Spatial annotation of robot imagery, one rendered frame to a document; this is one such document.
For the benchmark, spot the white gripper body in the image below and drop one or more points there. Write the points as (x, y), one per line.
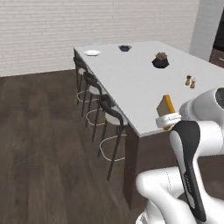
(167, 120)

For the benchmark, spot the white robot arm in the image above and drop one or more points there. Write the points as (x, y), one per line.
(186, 151)

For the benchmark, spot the white plate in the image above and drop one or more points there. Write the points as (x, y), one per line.
(92, 52)

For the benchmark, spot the tan orange wedge block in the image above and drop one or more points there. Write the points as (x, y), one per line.
(164, 106)

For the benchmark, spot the brown salt shaker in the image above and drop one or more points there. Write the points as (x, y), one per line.
(192, 84)

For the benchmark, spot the brown pepper shaker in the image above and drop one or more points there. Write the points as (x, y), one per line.
(188, 80)

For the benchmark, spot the black stool with cream seat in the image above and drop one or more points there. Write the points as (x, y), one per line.
(112, 116)
(79, 68)
(92, 87)

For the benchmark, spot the plant in black pot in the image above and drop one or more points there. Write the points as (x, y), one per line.
(160, 61)

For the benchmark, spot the dark blue bowl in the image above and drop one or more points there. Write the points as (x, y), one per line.
(124, 48)

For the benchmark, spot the dark wood cabinet run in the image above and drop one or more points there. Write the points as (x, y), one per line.
(218, 43)

